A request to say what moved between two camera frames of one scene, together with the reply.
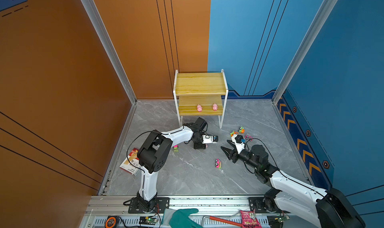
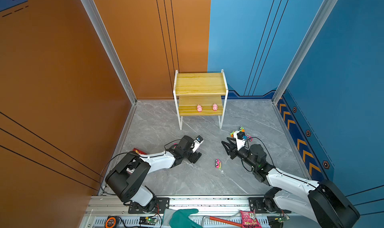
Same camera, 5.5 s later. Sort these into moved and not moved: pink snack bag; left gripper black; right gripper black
Moved: left gripper black
Not moved: pink snack bag; right gripper black
